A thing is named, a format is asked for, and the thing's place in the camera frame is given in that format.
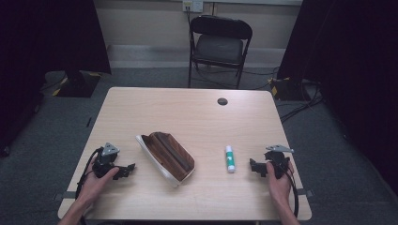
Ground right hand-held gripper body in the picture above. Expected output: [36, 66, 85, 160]
[263, 143, 296, 180]

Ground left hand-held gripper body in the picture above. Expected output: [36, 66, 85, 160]
[92, 142, 121, 179]

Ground white green glue stick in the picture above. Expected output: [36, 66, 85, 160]
[224, 144, 237, 174]

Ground brown pencil case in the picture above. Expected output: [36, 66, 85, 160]
[134, 130, 196, 188]

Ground person's right hand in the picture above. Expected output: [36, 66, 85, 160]
[265, 160, 296, 208]

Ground person's left hand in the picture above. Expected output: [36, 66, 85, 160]
[75, 158, 120, 208]

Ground black box with yellow tape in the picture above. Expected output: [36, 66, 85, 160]
[269, 77, 312, 102]

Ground black stand base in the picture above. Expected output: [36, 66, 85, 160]
[55, 69, 102, 98]

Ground black curtain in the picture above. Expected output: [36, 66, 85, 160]
[0, 0, 113, 158]
[276, 0, 398, 196]

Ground black folding chair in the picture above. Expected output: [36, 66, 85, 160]
[187, 14, 253, 90]

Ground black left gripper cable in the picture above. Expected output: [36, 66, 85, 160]
[74, 147, 104, 225]

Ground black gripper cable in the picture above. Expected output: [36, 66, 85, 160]
[74, 147, 104, 225]
[281, 167, 300, 218]

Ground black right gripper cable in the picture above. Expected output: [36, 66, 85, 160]
[281, 167, 300, 218]

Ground grey table bracket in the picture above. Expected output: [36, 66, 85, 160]
[52, 190, 78, 202]
[296, 187, 314, 199]

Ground black floor cables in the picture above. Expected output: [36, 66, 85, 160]
[279, 82, 325, 124]

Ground white wall socket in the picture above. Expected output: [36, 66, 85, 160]
[182, 0, 205, 14]

